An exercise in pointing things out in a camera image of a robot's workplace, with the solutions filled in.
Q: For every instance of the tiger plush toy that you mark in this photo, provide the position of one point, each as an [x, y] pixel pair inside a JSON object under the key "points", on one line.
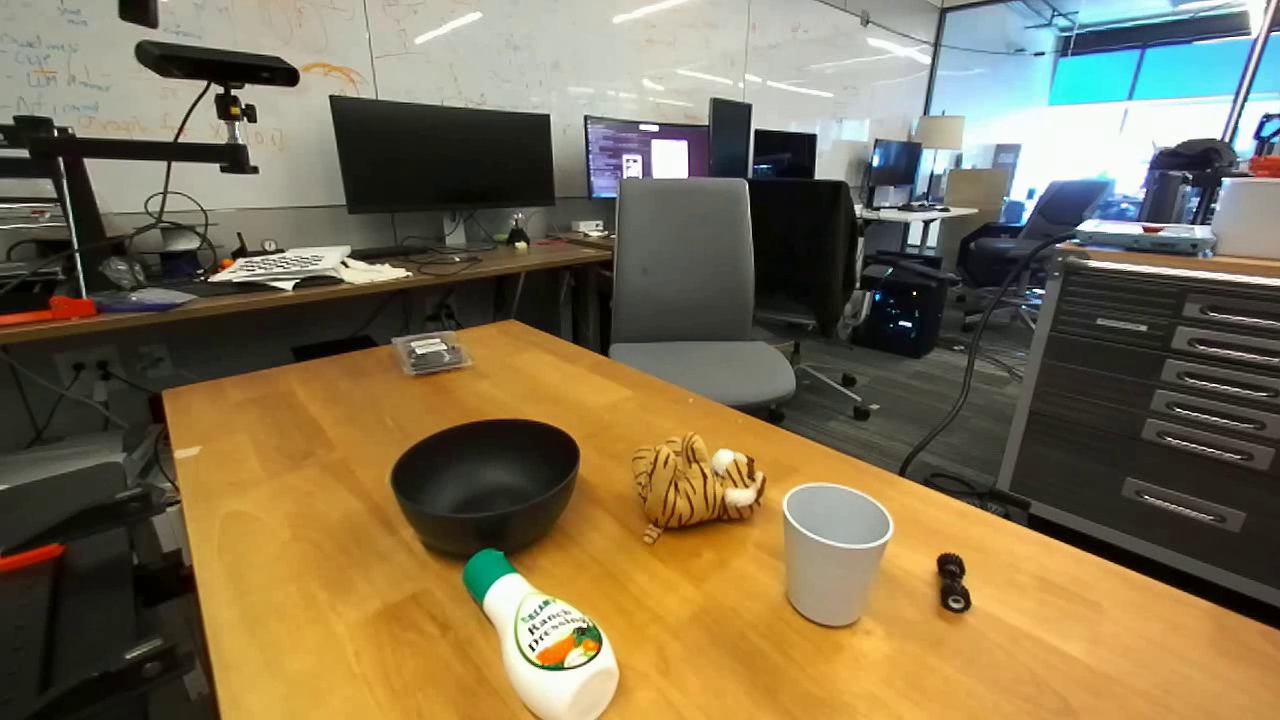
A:
{"points": [[680, 487]]}

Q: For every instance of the black bowl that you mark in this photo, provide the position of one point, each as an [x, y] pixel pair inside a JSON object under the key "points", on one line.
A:
{"points": [[486, 487]]}

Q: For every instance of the grey office chair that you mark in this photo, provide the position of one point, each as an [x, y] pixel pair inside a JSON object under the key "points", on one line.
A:
{"points": [[686, 290]]}

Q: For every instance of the lit purple monitor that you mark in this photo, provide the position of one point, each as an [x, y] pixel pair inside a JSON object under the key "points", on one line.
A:
{"points": [[650, 151]]}

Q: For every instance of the clear plastic packet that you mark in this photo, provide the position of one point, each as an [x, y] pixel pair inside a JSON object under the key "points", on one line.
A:
{"points": [[431, 353]]}

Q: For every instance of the white paper cup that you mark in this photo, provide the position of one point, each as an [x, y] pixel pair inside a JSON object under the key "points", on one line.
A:
{"points": [[832, 545]]}

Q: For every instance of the ranch dressing bottle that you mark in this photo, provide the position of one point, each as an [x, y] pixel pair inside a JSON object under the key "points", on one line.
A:
{"points": [[553, 654]]}

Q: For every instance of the black computer monitor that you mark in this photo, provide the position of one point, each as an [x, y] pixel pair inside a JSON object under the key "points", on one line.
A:
{"points": [[409, 158]]}

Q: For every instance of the black office chair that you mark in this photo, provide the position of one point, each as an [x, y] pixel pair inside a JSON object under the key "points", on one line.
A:
{"points": [[989, 253]]}

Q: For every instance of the papers on desk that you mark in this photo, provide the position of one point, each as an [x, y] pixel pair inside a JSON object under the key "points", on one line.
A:
{"points": [[304, 266]]}

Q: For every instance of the wooden desk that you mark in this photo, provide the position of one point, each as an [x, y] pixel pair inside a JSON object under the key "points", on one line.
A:
{"points": [[423, 277]]}

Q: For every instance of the grey drawer cabinet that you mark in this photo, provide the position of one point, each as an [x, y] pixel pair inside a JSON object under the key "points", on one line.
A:
{"points": [[1153, 414]]}

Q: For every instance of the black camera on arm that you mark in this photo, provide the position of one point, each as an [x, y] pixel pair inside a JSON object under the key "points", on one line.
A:
{"points": [[222, 64]]}

